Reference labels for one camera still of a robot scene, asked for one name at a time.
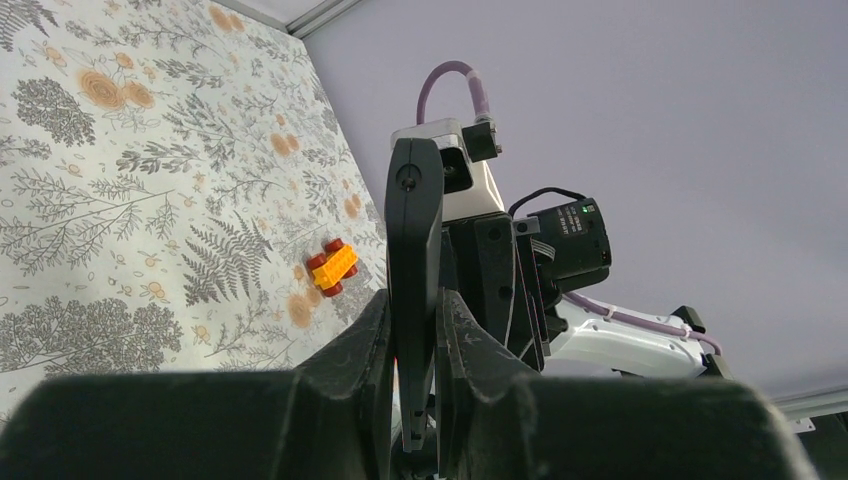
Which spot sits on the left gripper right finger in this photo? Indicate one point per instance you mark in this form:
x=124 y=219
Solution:
x=500 y=419

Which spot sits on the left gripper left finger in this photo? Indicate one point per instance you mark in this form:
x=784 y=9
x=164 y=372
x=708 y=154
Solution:
x=328 y=418

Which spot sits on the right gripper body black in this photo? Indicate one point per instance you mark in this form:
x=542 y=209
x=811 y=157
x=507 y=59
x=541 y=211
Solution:
x=489 y=260

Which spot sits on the yellow toy brick car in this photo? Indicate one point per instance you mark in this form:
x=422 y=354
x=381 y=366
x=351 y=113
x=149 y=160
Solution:
x=328 y=268

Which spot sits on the floral patterned table mat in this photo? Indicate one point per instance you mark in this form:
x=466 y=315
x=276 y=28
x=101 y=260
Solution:
x=167 y=169

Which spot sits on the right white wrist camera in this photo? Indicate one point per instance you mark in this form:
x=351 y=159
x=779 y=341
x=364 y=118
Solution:
x=469 y=186

